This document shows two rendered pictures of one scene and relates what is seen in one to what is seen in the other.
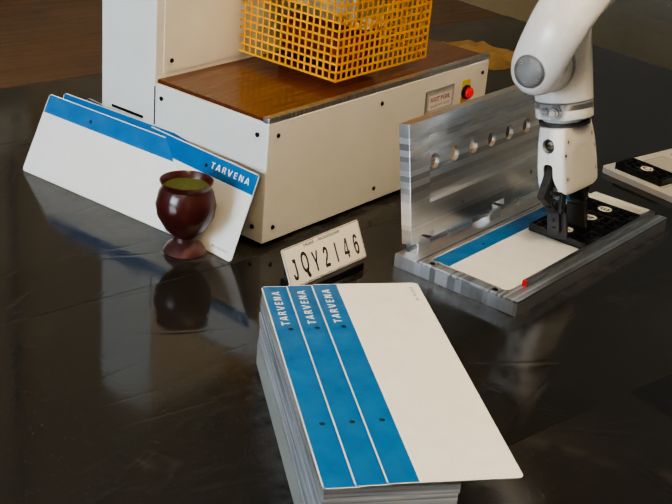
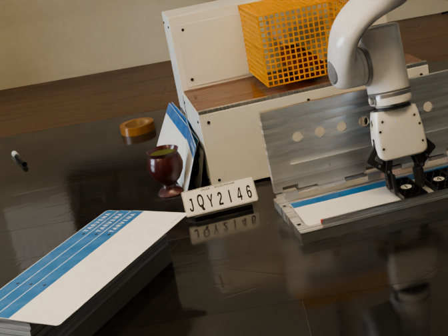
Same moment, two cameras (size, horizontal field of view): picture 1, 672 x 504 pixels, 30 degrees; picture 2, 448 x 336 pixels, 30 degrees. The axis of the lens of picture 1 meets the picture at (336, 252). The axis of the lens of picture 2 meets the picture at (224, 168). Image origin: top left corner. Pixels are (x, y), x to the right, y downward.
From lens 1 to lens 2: 122 cm
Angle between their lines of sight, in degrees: 41
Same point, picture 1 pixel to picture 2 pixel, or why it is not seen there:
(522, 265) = (343, 210)
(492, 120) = (362, 108)
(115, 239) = (147, 185)
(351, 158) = not seen: hidden behind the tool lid
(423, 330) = (145, 240)
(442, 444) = (50, 302)
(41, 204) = (139, 165)
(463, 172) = (333, 145)
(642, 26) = not seen: outside the picture
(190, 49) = (206, 72)
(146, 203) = not seen: hidden behind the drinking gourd
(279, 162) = (215, 139)
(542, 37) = (331, 48)
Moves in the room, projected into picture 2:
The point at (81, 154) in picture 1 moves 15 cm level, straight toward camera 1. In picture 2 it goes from (169, 137) to (138, 157)
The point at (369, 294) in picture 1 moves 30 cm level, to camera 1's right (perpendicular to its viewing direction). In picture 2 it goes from (151, 218) to (278, 243)
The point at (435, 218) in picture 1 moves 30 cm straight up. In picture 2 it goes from (299, 176) to (277, 36)
